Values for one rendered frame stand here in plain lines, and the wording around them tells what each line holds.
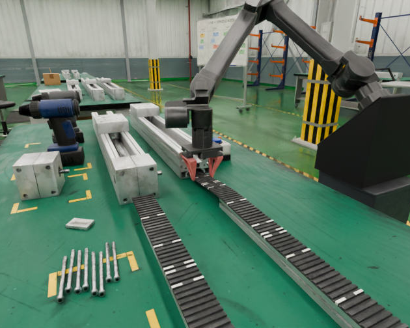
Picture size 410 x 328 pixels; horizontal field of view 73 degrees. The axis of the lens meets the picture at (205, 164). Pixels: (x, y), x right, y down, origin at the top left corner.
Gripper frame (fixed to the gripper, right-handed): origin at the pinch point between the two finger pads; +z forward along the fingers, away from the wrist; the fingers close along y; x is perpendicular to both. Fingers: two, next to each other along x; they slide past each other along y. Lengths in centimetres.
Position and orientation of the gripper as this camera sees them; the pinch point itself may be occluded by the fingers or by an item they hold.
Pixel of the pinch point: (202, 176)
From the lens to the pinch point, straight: 80.5
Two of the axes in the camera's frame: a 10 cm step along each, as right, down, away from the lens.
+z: 0.0, 9.4, 3.5
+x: 4.2, 3.2, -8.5
